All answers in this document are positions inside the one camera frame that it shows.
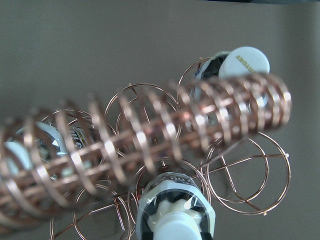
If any copper wire bottle rack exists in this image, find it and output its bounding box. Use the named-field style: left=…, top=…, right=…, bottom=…
left=0, top=60, right=292, bottom=240

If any tea bottle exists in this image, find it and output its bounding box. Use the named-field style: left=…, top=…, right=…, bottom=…
left=135, top=172, right=216, bottom=240
left=194, top=46, right=271, bottom=82
left=0, top=121, right=96, bottom=186

